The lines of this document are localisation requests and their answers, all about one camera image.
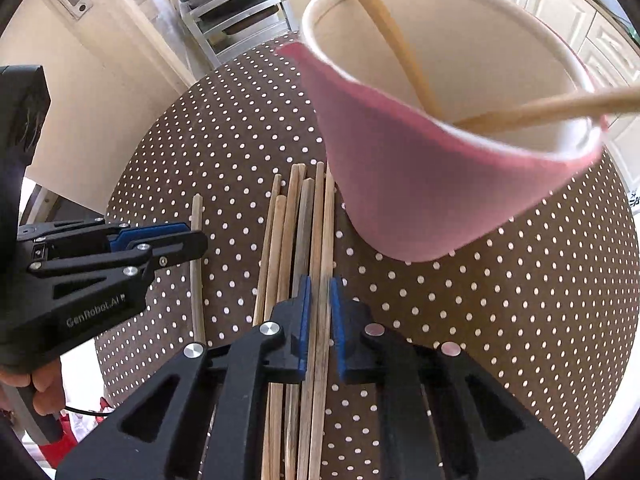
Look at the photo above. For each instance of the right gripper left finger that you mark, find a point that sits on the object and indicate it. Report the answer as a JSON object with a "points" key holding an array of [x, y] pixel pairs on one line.
{"points": [[202, 414]]}

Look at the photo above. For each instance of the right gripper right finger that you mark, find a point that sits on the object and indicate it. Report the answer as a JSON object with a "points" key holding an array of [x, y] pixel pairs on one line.
{"points": [[441, 415]]}

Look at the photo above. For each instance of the white kitchen cabinets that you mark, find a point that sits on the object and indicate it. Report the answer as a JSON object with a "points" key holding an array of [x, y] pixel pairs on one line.
{"points": [[605, 54]]}

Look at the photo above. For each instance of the wooden chopstick on table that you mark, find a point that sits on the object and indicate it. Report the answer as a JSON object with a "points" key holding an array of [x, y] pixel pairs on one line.
{"points": [[196, 283]]}

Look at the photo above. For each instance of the person's left hand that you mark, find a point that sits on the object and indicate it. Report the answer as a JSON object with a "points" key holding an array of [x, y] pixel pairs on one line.
{"points": [[49, 395]]}

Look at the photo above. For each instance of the pink utensil cup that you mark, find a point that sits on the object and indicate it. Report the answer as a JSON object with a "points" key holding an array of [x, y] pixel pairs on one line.
{"points": [[416, 187]]}

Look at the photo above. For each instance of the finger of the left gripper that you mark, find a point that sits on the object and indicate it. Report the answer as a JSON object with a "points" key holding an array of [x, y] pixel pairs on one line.
{"points": [[160, 254], [120, 241]]}

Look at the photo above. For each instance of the light wooden chopstick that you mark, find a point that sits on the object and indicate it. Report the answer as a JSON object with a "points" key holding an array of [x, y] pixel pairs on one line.
{"points": [[395, 39]]}

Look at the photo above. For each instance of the wooden chopstick in bundle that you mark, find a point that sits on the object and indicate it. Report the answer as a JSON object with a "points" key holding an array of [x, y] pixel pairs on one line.
{"points": [[309, 245], [259, 309], [279, 451]]}

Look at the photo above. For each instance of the metal storage rack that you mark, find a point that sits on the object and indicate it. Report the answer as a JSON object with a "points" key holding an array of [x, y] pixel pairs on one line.
{"points": [[225, 29]]}

